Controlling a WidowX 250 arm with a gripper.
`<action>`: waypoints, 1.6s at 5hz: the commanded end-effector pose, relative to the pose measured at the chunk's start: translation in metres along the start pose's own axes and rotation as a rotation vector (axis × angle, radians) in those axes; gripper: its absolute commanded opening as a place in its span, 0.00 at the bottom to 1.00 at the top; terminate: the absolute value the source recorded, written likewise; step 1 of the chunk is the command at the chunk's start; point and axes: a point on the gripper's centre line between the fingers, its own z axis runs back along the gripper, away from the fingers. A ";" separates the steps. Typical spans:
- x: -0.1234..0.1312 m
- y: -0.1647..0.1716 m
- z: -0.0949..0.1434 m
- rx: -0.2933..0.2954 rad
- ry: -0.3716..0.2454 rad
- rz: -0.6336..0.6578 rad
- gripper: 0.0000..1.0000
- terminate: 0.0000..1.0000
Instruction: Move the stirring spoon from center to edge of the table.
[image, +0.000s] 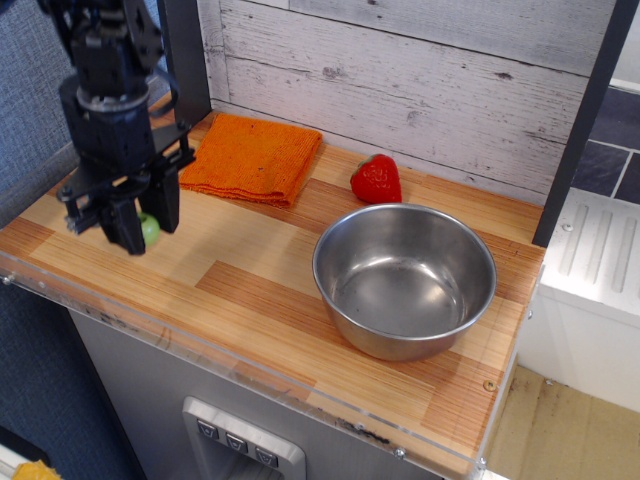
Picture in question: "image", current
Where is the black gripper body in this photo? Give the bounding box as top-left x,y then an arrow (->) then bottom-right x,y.
57,76 -> 195,234

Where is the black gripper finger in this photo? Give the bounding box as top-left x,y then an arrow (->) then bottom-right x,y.
139,167 -> 180,233
99,199 -> 146,255

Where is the stainless steel bowl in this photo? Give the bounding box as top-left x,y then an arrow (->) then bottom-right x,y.
312,203 -> 497,361

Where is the green handled grey spatula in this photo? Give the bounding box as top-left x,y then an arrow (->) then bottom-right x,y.
138,211 -> 160,247

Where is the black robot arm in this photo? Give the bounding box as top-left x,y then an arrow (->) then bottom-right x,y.
40,1 -> 195,255

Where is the clear acrylic table edge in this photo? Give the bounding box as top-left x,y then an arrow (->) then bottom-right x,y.
1,237 -> 544,479

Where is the orange folded cloth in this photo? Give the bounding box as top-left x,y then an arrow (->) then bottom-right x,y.
180,113 -> 322,207

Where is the grey cabinet with dispenser panel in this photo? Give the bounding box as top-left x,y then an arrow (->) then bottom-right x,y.
71,312 -> 436,479

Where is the red toy strawberry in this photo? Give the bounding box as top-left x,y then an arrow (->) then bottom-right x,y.
350,154 -> 402,204

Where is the yellow object bottom left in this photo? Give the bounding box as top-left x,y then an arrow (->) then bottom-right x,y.
11,461 -> 62,480

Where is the white ribbed box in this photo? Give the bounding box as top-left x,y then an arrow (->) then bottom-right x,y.
517,189 -> 639,411

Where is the dark grey right post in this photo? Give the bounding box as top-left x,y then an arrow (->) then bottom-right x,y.
532,0 -> 639,247

